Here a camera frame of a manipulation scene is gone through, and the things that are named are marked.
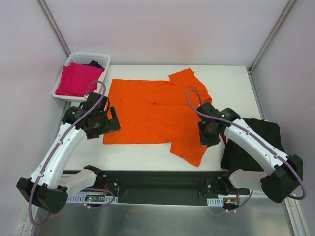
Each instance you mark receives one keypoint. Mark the left white cable duct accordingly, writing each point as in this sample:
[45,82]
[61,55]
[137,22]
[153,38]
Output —
[91,199]

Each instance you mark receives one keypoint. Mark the left aluminium frame post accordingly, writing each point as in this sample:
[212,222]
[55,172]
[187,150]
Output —
[54,26]

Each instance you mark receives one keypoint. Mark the red t shirt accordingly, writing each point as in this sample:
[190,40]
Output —
[224,139]

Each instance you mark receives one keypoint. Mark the orange t shirt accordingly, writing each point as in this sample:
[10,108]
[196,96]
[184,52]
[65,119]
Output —
[160,112]

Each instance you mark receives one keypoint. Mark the aluminium frame post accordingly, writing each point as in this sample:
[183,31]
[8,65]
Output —
[272,34]
[54,26]

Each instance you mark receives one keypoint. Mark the white cable duct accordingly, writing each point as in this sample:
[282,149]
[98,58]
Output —
[215,202]
[91,199]

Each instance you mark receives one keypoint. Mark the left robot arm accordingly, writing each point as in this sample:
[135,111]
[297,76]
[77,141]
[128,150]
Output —
[45,188]

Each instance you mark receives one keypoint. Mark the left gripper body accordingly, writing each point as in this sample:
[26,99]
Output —
[113,120]

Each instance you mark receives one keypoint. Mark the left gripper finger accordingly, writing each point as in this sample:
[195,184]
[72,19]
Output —
[112,122]
[92,135]

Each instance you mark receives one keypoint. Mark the right white cable duct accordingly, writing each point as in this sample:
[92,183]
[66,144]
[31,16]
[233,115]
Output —
[215,202]

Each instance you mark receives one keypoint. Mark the white plastic basket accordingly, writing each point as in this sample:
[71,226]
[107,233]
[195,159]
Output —
[84,58]

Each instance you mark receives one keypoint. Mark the pink t shirt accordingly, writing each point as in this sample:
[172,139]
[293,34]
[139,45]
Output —
[76,78]

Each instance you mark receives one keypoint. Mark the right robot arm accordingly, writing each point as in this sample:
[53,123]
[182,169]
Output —
[283,173]

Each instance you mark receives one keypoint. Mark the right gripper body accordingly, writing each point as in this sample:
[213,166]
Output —
[209,138]

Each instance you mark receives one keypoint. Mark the dark navy t shirt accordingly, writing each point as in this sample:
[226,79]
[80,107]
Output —
[95,64]

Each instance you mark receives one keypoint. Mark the right aluminium frame post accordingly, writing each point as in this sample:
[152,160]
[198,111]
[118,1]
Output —
[272,34]

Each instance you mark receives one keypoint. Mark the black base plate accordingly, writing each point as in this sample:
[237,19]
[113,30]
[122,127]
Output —
[165,187]

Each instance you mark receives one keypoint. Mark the black t shirt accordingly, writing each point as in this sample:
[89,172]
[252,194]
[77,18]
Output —
[266,155]

